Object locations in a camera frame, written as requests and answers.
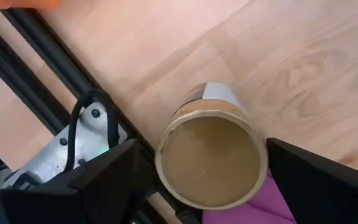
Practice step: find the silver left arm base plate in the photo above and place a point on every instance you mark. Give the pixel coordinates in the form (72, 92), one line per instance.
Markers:
(92, 135)

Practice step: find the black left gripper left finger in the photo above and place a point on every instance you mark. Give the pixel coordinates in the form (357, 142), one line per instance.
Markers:
(89, 199)

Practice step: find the purple cloth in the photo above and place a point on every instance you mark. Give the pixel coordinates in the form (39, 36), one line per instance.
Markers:
(253, 211)

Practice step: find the tan-lid seasoning jar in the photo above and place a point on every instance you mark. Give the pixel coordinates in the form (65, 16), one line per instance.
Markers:
(210, 161)

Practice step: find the orange plastic bin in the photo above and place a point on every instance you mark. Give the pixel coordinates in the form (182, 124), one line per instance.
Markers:
(17, 3)

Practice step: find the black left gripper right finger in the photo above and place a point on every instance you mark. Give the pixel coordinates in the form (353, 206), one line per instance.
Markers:
(328, 193)

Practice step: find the black aluminium table frame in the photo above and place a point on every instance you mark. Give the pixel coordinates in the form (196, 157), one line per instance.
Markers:
(49, 46)

